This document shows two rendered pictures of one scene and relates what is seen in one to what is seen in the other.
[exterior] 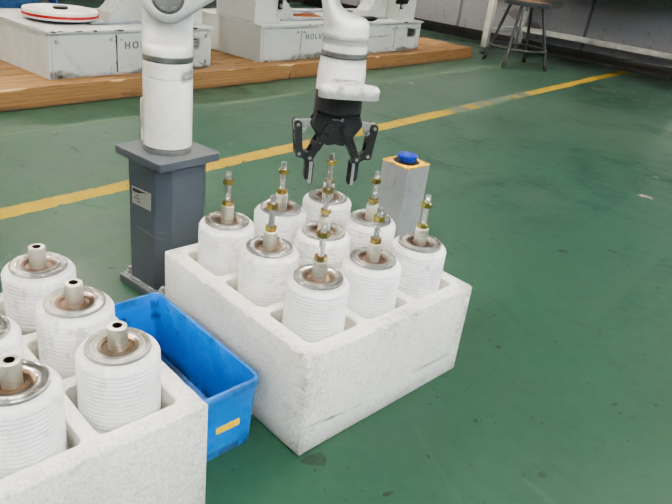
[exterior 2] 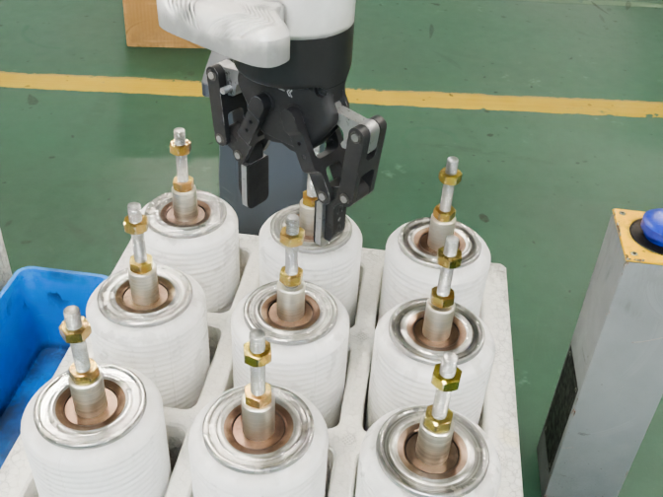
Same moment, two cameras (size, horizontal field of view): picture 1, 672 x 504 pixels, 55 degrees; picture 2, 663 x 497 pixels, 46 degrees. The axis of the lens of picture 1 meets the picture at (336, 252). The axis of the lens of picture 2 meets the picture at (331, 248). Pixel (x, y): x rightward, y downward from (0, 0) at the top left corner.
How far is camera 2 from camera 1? 0.83 m
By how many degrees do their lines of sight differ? 45
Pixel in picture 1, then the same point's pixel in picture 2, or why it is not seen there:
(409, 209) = (628, 349)
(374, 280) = (201, 477)
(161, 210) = (225, 155)
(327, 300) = (40, 461)
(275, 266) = (102, 337)
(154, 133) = not seen: hidden behind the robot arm
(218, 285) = not seen: hidden behind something
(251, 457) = not seen: outside the picture
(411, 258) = (363, 476)
